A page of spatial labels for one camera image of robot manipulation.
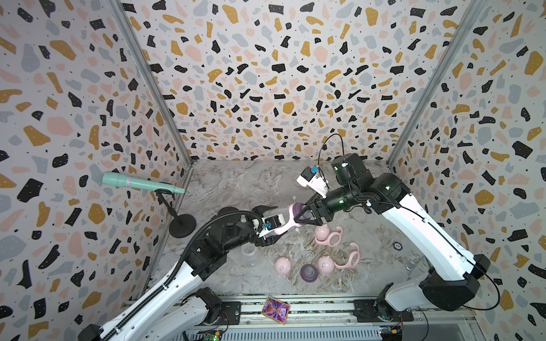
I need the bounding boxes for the clear silicone nipple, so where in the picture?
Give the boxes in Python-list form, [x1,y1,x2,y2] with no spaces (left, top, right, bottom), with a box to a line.
[303,251,314,263]

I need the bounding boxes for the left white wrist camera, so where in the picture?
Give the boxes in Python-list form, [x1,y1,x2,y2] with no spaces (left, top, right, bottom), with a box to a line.
[259,214,286,237]

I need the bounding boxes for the colourful holographic card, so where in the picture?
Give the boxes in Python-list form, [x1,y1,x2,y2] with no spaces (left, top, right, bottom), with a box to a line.
[261,297,290,325]

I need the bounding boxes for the right corner aluminium post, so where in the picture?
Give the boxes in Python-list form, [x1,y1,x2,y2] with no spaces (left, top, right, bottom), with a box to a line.
[387,0,489,169]

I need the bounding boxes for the pink bottle handle ring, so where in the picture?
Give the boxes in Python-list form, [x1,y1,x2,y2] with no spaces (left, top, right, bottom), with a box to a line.
[272,204,304,236]

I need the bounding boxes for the right thin black cable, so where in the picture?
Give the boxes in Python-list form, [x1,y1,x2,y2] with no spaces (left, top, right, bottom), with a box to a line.
[317,133,346,171]

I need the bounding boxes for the corner aluminium post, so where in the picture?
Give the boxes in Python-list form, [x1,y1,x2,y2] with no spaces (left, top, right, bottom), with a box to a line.
[387,0,489,169]
[107,0,192,171]

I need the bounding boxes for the small clear baby bottle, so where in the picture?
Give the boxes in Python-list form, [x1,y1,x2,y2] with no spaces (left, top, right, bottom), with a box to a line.
[241,243,262,268]

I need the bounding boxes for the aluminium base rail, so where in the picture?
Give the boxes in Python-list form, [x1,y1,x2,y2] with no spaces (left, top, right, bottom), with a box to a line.
[170,293,474,341]

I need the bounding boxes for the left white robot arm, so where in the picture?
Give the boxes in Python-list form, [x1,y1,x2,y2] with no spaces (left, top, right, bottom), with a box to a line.
[78,205,295,340]

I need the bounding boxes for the mint green microphone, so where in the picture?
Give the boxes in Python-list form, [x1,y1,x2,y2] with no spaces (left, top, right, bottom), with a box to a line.
[102,172,186,194]

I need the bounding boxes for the black microphone stand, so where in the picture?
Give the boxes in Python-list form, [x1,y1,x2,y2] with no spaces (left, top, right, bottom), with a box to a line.
[155,189,197,239]

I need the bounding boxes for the purple bottle collar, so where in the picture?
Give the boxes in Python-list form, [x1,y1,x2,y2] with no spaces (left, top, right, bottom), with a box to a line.
[300,264,319,283]
[291,203,310,224]

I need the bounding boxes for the pink bottle cap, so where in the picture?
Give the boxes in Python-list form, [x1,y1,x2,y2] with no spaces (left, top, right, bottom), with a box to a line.
[274,257,292,277]
[317,255,336,276]

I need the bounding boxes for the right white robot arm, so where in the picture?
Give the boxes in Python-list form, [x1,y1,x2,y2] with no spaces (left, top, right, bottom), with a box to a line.
[294,153,491,316]

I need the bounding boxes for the left corner aluminium post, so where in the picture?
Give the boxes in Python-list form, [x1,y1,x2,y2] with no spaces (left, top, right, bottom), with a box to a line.
[107,0,192,171]

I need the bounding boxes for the black corrugated cable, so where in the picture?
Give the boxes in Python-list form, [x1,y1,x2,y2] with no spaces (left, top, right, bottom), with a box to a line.
[102,209,265,341]

